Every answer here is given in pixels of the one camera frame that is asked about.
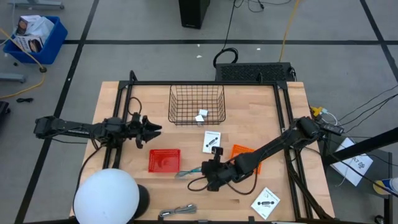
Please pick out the blue yellow white bottle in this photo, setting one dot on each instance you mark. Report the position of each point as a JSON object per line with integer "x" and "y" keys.
{"x": 387, "y": 186}

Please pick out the white paper sheet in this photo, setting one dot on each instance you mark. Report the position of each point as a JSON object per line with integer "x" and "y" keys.
{"x": 357, "y": 161}

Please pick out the white wall charger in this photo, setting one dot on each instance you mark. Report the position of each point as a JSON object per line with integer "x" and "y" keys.
{"x": 203, "y": 112}
{"x": 199, "y": 118}

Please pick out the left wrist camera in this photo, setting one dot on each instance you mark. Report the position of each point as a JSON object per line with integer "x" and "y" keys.
{"x": 139, "y": 117}

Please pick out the dark side table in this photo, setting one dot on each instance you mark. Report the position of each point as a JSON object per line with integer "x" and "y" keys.
{"x": 381, "y": 168}

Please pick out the black diagonal beam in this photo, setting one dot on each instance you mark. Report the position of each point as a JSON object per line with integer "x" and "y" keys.
{"x": 367, "y": 144}

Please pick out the black metal table frame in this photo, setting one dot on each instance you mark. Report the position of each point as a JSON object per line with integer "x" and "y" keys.
{"x": 202, "y": 83}

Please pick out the orange plastic basket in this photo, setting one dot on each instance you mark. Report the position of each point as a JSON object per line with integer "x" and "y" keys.
{"x": 239, "y": 150}

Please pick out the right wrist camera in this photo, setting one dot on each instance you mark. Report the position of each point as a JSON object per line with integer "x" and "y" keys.
{"x": 217, "y": 151}

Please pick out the printed cardboard box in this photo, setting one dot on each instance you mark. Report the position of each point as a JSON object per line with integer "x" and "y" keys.
{"x": 23, "y": 25}
{"x": 29, "y": 43}

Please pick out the white product box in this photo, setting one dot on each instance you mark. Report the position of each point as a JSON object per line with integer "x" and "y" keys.
{"x": 265, "y": 203}
{"x": 214, "y": 137}

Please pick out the white globe lamp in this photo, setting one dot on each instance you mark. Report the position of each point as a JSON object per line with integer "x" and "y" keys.
{"x": 107, "y": 197}

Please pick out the blue plastic bin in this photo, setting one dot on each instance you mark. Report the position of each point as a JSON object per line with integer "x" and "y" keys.
{"x": 51, "y": 49}

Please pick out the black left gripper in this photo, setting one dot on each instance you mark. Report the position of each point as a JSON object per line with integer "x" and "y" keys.
{"x": 138, "y": 132}

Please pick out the black computer tower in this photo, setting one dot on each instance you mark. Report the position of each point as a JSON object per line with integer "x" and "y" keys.
{"x": 192, "y": 12}

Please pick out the grey metal furniture foot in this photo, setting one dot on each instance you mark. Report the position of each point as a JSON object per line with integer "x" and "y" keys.
{"x": 37, "y": 4}
{"x": 12, "y": 77}

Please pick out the black round lamp base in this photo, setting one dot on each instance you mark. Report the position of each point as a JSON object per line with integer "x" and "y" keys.
{"x": 143, "y": 200}

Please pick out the red plastic basket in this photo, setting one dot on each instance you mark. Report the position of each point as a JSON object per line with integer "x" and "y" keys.
{"x": 161, "y": 161}

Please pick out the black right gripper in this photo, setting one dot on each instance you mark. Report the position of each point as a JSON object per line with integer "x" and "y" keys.
{"x": 219, "y": 174}

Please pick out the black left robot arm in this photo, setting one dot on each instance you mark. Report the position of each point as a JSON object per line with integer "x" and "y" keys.
{"x": 77, "y": 128}

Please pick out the black power brick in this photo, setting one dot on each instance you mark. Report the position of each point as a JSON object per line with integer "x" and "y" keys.
{"x": 331, "y": 127}

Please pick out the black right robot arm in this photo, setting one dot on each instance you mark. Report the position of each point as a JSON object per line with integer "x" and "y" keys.
{"x": 273, "y": 146}

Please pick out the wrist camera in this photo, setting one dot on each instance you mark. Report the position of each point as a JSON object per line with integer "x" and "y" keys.
{"x": 139, "y": 117}
{"x": 217, "y": 151}

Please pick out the white plastic bag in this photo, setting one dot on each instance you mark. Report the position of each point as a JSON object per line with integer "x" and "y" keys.
{"x": 42, "y": 26}

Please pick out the black perforated computer case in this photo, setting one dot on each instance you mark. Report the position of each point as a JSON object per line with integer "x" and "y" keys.
{"x": 253, "y": 72}

